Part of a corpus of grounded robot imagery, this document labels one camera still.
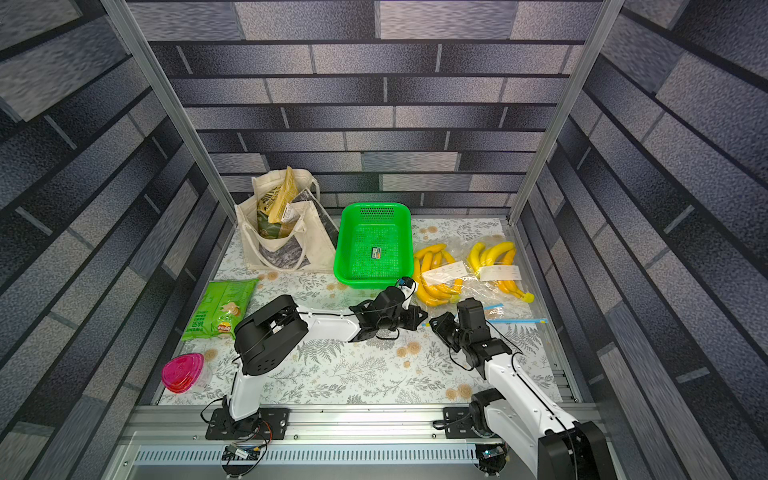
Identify beige canvas tote bag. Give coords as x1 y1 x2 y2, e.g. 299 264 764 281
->
235 176 339 272

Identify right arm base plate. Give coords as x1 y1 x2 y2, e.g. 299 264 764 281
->
442 405 493 439

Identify pink plastic container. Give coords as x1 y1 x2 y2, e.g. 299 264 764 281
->
161 353 205 394

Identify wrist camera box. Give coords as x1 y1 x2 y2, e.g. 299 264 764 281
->
457 298 491 344
396 277 418 299

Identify left circuit board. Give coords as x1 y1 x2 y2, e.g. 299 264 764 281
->
221 443 269 479

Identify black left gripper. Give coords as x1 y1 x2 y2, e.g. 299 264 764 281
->
377 303 432 331

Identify right circuit board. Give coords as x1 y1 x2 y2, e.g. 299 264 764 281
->
475 444 508 477

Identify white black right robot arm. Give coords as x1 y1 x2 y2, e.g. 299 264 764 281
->
429 308 617 479

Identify snack packets in tote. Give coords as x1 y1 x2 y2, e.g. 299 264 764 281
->
252 167 314 240

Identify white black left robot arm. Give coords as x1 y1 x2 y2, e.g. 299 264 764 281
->
226 277 428 421

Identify green chips bag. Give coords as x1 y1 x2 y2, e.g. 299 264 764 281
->
182 279 259 341

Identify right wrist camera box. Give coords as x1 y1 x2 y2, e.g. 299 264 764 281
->
457 298 491 344

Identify aluminium front rail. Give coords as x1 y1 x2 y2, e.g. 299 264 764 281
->
101 403 607 480

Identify aluminium frame post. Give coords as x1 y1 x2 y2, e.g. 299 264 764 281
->
100 0 237 225
507 0 625 227

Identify circuit board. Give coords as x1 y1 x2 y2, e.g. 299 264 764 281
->
221 443 269 479
475 444 508 477

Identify green plastic basket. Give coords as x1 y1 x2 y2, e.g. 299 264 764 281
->
334 203 414 290

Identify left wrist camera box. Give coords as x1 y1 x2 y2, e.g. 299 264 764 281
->
396 277 418 299

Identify aluminium frame post right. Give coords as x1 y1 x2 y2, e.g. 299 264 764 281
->
507 0 625 227

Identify aluminium frame post left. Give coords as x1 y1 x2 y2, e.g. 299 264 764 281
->
100 0 237 225

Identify yellow banana bunch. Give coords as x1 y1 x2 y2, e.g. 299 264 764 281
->
413 244 469 308
468 241 535 304

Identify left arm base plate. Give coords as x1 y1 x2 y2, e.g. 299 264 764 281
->
205 408 291 441

